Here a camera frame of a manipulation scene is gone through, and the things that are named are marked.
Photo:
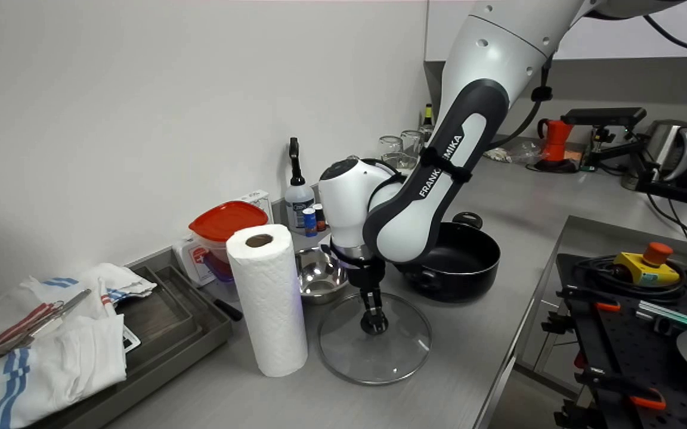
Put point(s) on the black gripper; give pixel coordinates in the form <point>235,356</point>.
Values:
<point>363,273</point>

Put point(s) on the glass pot lid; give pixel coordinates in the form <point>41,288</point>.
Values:
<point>374,356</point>

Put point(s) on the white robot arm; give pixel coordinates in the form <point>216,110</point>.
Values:
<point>378,218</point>

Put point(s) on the black cooking pot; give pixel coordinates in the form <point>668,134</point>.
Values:
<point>458,268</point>

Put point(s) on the rear drinking glass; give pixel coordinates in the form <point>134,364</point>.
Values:
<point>402,150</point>

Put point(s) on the small steel bowl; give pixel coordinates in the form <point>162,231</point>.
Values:
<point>319,278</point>

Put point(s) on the small blue spice jar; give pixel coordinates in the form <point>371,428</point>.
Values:
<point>309,219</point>

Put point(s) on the white paper towel roll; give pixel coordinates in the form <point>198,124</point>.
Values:
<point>263,265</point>

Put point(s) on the black top soap bottle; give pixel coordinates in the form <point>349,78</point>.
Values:
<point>298,193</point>

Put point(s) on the red lidded plastic container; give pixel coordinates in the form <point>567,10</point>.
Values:
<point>216,226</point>

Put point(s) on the grey metal tray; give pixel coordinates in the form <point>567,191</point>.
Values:
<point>177,327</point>

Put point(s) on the black equipment cart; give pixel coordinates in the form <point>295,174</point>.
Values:
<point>627,356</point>

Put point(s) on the yellow emergency stop button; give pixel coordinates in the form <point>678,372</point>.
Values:
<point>650,268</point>

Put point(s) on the black coffee machine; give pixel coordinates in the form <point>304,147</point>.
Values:
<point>612,131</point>

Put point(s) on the white blue striped towel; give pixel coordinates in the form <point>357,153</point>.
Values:
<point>76,353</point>

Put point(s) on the red handled tongs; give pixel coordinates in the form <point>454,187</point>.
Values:
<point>21,331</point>

